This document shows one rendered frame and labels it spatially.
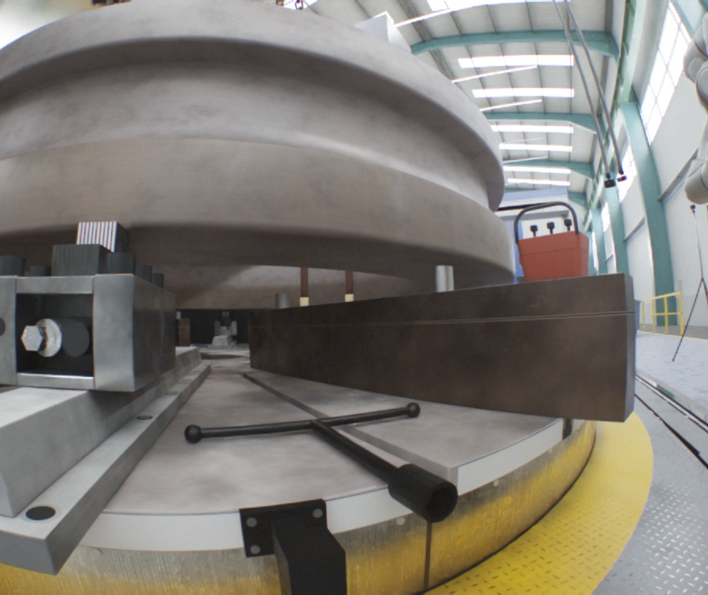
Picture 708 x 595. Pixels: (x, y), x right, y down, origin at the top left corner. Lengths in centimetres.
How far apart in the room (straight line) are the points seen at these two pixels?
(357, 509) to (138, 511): 34
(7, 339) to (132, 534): 45
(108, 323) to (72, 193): 55
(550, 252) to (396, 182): 57
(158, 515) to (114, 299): 38
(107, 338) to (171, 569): 42
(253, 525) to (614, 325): 89
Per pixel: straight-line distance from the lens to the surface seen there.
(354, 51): 153
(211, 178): 110
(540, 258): 111
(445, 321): 127
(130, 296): 73
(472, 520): 90
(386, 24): 755
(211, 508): 61
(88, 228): 103
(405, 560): 81
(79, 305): 91
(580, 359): 106
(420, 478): 58
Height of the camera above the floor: 58
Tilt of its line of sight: 4 degrees up
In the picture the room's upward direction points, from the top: 1 degrees counter-clockwise
